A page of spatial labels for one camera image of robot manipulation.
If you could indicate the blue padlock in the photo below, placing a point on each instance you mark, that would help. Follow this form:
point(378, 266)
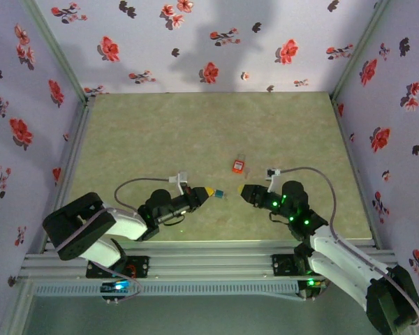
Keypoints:
point(219, 194)

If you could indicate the red padlock key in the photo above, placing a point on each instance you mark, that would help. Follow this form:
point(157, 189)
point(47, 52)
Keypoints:
point(248, 171)

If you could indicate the red padlock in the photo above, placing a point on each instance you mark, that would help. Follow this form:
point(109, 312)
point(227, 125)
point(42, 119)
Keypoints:
point(238, 167)

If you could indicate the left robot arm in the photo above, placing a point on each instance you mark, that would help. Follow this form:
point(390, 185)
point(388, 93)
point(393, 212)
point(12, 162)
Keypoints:
point(125, 223)

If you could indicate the right controller board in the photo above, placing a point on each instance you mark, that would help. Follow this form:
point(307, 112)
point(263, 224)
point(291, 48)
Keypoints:
point(312, 284)

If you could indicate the controller board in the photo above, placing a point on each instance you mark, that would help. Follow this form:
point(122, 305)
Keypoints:
point(116, 288)
point(312, 284)

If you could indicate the left controller board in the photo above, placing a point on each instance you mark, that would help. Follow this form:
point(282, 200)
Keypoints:
point(116, 288)

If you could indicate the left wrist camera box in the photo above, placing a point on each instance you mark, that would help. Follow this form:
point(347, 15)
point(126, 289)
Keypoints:
point(179, 178)

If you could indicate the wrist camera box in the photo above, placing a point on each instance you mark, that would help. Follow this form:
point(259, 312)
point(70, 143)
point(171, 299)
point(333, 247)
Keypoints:
point(274, 173)
point(179, 178)

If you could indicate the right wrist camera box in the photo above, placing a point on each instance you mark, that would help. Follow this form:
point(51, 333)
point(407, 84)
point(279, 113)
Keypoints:
point(274, 173)

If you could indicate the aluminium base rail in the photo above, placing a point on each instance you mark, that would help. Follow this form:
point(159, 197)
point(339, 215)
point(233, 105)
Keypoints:
point(209, 260)

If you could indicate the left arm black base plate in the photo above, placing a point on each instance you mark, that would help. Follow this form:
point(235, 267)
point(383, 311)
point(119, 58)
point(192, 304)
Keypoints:
point(141, 267)

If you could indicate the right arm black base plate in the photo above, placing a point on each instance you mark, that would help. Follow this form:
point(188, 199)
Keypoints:
point(283, 265)

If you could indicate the aluminium side rail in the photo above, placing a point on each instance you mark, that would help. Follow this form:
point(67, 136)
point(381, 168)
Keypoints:
point(76, 139)
point(347, 139)

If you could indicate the aluminium corner post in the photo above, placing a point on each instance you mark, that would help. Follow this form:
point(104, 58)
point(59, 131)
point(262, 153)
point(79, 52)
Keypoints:
point(55, 45)
point(361, 45)

